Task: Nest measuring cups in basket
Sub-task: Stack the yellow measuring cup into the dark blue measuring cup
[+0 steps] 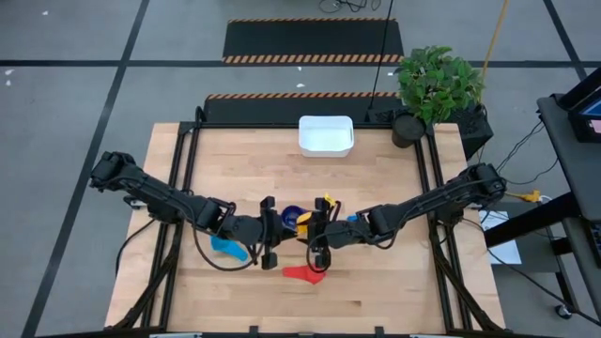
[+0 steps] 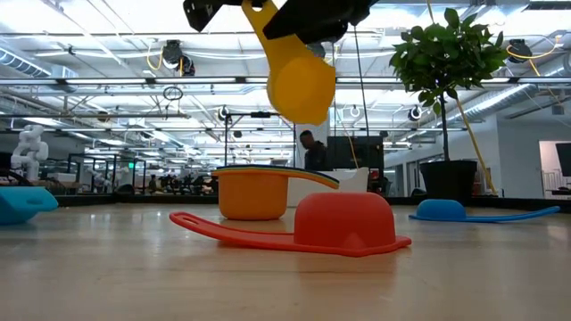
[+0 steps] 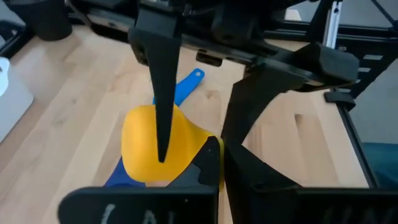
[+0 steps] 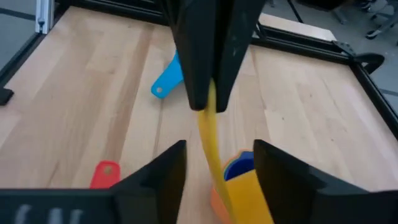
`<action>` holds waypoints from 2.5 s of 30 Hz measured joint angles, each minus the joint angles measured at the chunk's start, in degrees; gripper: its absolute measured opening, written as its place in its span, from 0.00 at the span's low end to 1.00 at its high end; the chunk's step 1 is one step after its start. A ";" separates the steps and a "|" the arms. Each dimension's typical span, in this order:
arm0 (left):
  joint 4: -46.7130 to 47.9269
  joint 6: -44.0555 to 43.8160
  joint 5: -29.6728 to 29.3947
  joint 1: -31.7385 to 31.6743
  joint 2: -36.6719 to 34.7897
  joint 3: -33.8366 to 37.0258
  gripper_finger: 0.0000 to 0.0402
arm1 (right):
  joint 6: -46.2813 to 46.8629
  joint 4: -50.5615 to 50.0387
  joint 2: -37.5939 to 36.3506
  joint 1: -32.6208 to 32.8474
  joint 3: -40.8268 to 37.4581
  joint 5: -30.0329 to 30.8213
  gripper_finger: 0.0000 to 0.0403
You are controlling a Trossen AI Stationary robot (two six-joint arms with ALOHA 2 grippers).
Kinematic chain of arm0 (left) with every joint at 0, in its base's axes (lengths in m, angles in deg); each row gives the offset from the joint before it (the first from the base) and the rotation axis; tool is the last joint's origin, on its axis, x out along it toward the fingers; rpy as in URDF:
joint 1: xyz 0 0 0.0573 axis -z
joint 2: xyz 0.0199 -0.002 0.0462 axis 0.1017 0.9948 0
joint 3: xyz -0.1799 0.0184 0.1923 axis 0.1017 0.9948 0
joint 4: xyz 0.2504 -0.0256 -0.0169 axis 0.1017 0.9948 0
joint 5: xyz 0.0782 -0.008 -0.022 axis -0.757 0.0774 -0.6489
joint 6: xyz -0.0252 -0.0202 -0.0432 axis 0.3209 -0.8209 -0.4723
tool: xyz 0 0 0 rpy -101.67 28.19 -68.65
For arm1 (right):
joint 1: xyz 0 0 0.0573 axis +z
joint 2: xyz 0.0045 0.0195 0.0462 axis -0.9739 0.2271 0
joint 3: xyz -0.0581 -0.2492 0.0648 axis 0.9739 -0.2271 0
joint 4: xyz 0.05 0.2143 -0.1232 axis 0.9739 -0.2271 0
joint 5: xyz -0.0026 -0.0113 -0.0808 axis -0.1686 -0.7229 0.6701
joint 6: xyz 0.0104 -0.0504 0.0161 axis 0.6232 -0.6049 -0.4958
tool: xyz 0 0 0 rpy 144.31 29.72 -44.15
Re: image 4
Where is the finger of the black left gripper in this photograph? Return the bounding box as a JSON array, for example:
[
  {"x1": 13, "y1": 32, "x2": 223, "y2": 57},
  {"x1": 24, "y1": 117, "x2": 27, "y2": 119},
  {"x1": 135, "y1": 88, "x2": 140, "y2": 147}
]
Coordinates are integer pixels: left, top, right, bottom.
[
  {"x1": 161, "y1": 0, "x2": 218, "y2": 111},
  {"x1": 213, "y1": 0, "x2": 267, "y2": 113}
]

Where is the silver aluminium extrusion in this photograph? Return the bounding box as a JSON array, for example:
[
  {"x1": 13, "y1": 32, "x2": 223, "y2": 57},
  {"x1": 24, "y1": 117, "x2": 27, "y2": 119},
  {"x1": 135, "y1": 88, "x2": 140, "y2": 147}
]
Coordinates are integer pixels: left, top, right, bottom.
[{"x1": 35, "y1": 0, "x2": 56, "y2": 34}]

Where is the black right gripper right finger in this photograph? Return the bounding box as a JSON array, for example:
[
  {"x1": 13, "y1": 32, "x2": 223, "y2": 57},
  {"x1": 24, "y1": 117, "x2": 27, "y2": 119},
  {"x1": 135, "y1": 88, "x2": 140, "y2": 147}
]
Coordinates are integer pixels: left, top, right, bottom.
[{"x1": 253, "y1": 139, "x2": 398, "y2": 224}]

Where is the yellow measuring cup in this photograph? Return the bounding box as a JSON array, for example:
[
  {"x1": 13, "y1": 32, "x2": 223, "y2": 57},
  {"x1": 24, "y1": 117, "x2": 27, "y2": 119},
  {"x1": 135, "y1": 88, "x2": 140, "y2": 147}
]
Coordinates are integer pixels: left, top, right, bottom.
[{"x1": 197, "y1": 79, "x2": 274, "y2": 224}]

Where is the red measuring cup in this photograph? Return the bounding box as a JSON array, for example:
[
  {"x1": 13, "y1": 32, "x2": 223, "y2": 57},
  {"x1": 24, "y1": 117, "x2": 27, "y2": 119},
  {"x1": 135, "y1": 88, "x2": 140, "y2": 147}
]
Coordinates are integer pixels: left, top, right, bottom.
[{"x1": 89, "y1": 160, "x2": 121, "y2": 190}]

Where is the teal measuring cup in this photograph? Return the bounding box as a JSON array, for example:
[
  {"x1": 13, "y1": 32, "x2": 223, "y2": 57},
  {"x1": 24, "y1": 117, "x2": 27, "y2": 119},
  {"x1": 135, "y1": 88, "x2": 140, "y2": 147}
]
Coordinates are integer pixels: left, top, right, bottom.
[{"x1": 150, "y1": 51, "x2": 185, "y2": 100}]

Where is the dark blue measuring cup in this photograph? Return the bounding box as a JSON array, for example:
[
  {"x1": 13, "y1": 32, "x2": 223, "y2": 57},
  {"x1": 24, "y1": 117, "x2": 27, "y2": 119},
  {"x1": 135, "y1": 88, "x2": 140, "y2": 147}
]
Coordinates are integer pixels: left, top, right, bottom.
[{"x1": 223, "y1": 151, "x2": 256, "y2": 182}]

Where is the black aluminium table frame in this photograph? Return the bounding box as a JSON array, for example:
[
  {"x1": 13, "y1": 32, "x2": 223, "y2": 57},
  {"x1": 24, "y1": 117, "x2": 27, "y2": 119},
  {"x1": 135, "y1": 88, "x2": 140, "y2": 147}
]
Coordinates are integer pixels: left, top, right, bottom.
[{"x1": 0, "y1": 0, "x2": 398, "y2": 141}]

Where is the office chair base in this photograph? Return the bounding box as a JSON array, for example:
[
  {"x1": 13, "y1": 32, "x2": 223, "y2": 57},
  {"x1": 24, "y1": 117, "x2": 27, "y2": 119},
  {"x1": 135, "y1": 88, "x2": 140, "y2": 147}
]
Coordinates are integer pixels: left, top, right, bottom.
[{"x1": 329, "y1": 0, "x2": 398, "y2": 40}]

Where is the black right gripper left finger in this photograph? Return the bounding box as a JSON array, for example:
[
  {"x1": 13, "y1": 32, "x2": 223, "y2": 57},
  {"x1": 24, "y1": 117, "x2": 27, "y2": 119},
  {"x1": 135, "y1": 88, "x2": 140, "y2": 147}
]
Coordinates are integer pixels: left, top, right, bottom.
[{"x1": 0, "y1": 139, "x2": 187, "y2": 224}]

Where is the orange measuring cup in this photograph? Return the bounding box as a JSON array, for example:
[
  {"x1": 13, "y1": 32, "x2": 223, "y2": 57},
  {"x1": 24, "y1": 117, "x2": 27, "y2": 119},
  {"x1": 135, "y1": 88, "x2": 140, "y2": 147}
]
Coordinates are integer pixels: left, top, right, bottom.
[{"x1": 210, "y1": 148, "x2": 254, "y2": 224}]

